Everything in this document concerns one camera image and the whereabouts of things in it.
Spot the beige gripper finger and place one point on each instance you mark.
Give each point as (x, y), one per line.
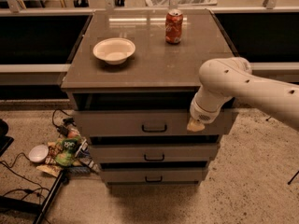
(195, 126)

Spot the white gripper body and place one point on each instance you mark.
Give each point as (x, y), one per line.
(201, 114)

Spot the grey top drawer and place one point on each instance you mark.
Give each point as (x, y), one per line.
(146, 123)

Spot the grey drawer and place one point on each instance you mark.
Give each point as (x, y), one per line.
(153, 153)
(146, 123)
(154, 175)

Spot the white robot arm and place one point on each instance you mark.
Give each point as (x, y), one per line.
(223, 79)

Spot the grey drawer cabinet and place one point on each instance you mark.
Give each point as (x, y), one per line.
(158, 76)

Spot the grey bottom drawer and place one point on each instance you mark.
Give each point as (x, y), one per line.
(154, 175)

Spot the grey middle drawer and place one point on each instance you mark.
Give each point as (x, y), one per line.
(153, 153)

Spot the red soda can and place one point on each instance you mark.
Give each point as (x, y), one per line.
(173, 26)

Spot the white paper bowl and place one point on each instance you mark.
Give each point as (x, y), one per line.
(114, 50)

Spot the black power adapter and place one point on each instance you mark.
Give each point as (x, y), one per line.
(63, 130)

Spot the brown snack packet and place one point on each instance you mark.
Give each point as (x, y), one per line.
(50, 169)

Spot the white bowl on floor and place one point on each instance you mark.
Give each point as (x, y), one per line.
(38, 153)

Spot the black stand base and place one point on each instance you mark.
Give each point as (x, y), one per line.
(39, 209)

